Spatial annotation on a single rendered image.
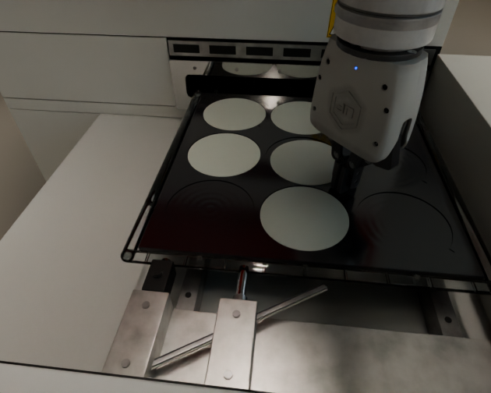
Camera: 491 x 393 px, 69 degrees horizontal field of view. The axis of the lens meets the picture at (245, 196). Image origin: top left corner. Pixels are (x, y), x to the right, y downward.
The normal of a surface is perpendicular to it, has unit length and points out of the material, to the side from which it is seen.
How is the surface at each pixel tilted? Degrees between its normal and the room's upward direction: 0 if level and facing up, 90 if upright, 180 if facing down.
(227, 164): 0
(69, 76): 90
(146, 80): 90
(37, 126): 90
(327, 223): 0
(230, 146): 0
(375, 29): 90
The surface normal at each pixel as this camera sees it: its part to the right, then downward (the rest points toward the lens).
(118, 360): 0.00, -0.73
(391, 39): -0.12, 0.68
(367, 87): -0.77, 0.40
